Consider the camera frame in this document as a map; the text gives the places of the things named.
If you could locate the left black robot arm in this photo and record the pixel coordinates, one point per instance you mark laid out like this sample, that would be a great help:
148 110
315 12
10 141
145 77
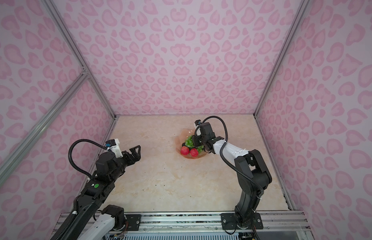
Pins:
85 205

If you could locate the left diagonal aluminium frame bar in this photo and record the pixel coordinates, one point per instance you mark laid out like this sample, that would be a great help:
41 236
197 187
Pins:
13 160

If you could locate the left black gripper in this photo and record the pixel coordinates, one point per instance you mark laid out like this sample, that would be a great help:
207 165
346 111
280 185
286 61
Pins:
136 156

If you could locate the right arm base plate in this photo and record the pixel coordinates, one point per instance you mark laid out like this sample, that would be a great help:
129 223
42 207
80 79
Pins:
233 221

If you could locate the pink flower-shaped fruit bowl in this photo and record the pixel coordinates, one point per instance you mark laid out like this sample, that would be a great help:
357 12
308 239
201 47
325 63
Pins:
179 143

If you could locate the green fake grape bunch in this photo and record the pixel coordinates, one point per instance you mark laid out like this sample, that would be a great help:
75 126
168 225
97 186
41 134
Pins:
189 143

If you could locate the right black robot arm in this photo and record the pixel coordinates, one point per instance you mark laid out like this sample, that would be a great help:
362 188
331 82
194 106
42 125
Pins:
252 173

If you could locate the aluminium front rail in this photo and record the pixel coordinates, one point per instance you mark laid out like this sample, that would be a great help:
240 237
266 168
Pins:
109 225

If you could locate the red fake apple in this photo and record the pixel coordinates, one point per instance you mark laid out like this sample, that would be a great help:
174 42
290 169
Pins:
185 150
194 153

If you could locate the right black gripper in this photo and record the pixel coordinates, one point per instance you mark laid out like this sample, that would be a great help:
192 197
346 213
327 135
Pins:
195 139

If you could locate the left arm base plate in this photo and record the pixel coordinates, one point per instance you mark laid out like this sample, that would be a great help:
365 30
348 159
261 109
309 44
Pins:
133 222

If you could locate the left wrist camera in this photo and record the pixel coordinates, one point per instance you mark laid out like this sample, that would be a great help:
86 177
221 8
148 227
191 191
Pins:
113 145

